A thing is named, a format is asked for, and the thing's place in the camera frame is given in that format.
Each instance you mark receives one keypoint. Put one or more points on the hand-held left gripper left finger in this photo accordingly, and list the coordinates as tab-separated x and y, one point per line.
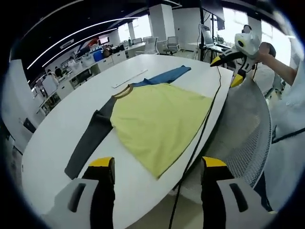
91	190

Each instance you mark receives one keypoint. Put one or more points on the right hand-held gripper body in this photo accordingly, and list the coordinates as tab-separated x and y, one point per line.
250	45

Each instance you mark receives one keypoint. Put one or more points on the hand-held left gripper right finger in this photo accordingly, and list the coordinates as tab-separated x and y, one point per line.
222	193

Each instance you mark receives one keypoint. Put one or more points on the yellow blue grey garment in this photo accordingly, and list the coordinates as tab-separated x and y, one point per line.
162	114

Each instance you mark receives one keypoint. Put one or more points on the person's right hand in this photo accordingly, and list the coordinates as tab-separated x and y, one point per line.
262	54

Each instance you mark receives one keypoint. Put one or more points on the black monitor stand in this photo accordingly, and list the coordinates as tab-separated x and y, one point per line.
220	19

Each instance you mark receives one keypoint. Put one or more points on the white mesh chair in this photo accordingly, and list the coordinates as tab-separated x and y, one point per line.
247	124

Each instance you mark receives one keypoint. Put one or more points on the white office chair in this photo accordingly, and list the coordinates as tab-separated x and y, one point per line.
151	44
172	43

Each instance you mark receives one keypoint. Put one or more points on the person in light clothes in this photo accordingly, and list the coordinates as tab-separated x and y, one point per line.
289	112

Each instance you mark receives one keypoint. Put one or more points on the white square pillar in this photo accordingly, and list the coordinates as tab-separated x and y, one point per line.
16	95
160	26

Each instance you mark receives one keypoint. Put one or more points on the black bin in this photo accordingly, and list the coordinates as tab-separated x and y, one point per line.
29	125

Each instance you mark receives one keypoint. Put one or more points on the black office chair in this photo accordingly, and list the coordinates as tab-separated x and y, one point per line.
83	75

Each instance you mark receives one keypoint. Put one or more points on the blue storage bin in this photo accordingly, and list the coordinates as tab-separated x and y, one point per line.
98	56

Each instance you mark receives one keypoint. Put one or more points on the wall screen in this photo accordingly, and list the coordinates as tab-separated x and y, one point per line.
104	40

